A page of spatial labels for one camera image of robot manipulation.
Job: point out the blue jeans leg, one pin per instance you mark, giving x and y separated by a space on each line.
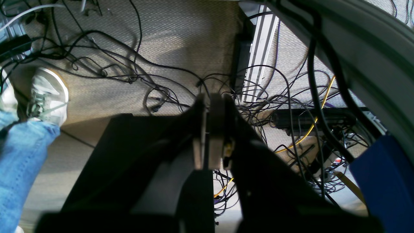
23 152

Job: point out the white sneaker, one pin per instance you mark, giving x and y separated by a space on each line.
49 98

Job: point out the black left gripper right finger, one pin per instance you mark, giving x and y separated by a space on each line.
273 198

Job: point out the black power strip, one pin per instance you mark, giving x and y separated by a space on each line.
303 118

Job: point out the blue box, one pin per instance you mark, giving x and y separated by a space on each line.
385 176

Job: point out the aluminium frame rail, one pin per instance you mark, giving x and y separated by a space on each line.
261 25

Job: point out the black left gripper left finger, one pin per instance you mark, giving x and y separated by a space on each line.
145 176

